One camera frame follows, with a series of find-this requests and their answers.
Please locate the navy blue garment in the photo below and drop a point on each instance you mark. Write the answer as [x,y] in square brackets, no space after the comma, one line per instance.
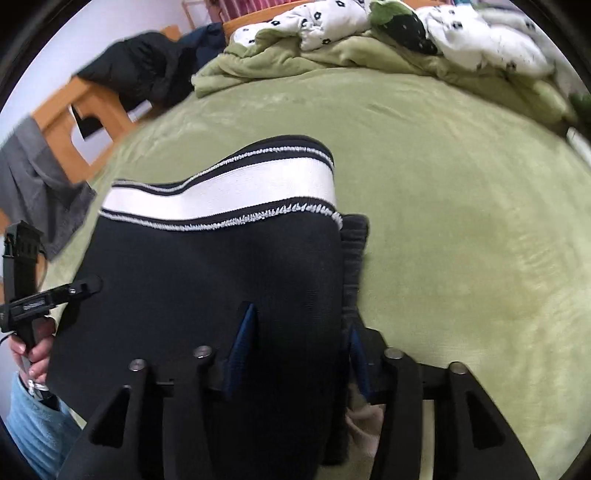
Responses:
[203,41]

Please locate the wooden bed frame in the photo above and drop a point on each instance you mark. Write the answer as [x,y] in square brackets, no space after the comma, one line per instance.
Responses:
[60,124]

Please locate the person's blue jeans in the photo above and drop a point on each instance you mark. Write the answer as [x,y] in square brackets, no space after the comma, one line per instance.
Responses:
[41,429]

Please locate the black jacket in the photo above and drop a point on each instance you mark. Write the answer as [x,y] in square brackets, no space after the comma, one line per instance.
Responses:
[138,64]

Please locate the green fleece blanket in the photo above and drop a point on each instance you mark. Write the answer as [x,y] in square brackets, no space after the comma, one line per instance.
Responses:
[461,230]

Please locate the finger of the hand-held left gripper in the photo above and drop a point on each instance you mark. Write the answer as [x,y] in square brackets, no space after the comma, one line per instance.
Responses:
[85,286]

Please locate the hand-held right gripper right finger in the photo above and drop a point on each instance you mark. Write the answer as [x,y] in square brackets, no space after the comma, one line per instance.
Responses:
[358,360]

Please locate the grey jeans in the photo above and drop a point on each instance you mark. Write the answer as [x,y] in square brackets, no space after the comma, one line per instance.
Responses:
[32,194]

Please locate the person's left hand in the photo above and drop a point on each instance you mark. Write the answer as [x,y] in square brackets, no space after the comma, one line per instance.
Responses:
[39,357]

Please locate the pink floral curtain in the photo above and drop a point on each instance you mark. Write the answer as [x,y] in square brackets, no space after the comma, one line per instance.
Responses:
[244,4]

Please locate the white floral quilt green lining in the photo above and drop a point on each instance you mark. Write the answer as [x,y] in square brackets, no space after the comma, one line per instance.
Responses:
[369,27]

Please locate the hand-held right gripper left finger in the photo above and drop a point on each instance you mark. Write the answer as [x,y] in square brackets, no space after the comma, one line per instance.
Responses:
[242,341]

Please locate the black pants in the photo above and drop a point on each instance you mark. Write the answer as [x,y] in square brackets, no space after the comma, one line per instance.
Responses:
[207,277]

